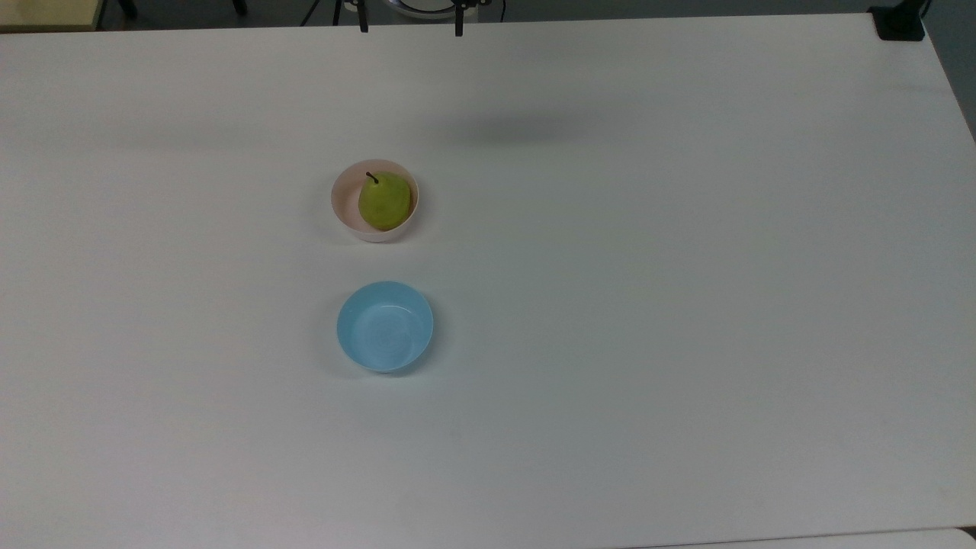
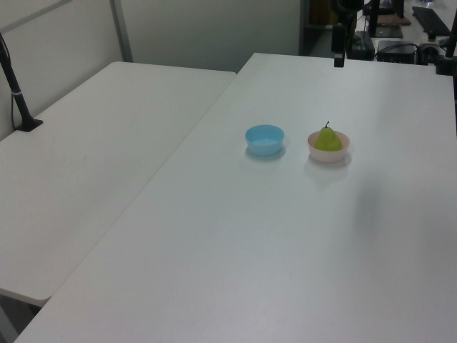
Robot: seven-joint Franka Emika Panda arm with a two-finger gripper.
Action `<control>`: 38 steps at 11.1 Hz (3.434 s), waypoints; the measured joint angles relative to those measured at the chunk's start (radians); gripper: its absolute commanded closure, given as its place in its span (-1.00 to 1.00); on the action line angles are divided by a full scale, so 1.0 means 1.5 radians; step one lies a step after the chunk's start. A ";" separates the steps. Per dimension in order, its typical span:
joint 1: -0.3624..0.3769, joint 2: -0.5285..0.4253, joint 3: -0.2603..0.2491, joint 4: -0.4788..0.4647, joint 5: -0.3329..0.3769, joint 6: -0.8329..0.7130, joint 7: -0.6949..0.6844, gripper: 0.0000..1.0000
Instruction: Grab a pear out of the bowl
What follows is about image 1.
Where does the yellow wooden side table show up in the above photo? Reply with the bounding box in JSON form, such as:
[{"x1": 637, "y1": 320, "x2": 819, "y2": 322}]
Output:
[{"x1": 0, "y1": 0, "x2": 106, "y2": 34}]

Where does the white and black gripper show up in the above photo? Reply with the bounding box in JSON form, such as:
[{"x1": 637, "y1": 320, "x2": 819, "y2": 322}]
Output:
[{"x1": 357, "y1": 0, "x2": 490, "y2": 37}]

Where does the green pear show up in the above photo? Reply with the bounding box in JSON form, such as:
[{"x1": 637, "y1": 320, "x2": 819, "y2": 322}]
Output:
[{"x1": 358, "y1": 172, "x2": 413, "y2": 232}]

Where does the black table clamp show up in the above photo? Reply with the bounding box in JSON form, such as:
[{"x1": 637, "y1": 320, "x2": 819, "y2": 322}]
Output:
[{"x1": 868, "y1": 0, "x2": 933, "y2": 42}]

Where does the light blue bowl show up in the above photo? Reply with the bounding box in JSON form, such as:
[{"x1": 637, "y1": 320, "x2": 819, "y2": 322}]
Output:
[{"x1": 336, "y1": 281, "x2": 435, "y2": 374}]

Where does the pale pink bowl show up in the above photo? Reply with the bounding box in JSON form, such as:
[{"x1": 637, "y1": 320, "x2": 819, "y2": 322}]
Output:
[{"x1": 331, "y1": 159, "x2": 420, "y2": 244}]

